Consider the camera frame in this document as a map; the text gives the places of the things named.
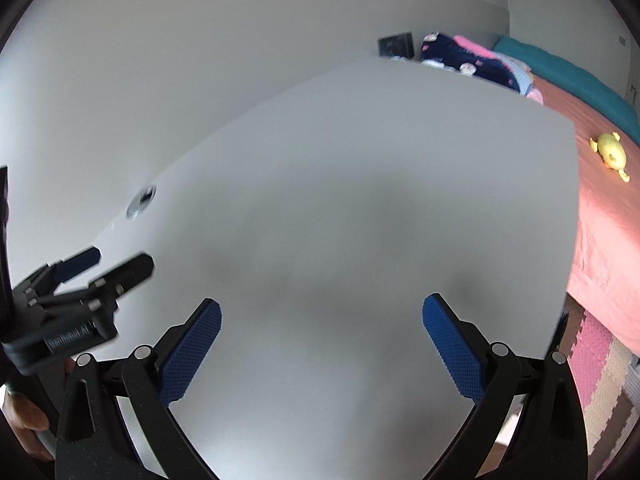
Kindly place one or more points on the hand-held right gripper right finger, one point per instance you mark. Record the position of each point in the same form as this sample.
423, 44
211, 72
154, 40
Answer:
452, 347

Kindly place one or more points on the teal pillow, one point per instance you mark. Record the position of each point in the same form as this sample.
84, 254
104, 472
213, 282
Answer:
570, 77

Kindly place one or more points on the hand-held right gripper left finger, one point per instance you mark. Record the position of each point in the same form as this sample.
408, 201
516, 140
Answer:
192, 350

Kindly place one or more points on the light blue textured cloth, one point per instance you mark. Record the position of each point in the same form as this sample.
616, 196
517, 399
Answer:
520, 77

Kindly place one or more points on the person's left hand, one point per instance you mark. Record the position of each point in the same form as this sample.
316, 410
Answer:
25, 417

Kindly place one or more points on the pink bed sheet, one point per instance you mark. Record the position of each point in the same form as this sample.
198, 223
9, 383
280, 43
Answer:
605, 240

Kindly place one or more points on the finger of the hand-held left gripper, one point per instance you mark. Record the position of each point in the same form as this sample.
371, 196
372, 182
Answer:
80, 262
127, 272

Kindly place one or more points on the pink and white printed cloth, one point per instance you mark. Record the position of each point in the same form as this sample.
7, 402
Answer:
535, 96

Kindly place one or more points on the yellow plush toy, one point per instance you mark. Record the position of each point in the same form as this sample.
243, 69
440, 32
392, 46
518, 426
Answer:
612, 152

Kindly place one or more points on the navy printed blanket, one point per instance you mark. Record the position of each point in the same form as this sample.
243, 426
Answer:
470, 62

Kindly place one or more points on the pink blanket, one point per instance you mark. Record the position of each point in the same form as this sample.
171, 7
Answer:
472, 46

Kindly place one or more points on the pastel foam floor mat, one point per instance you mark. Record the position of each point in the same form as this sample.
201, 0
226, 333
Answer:
600, 380

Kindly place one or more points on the black box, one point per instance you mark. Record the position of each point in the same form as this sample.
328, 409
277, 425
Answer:
396, 45

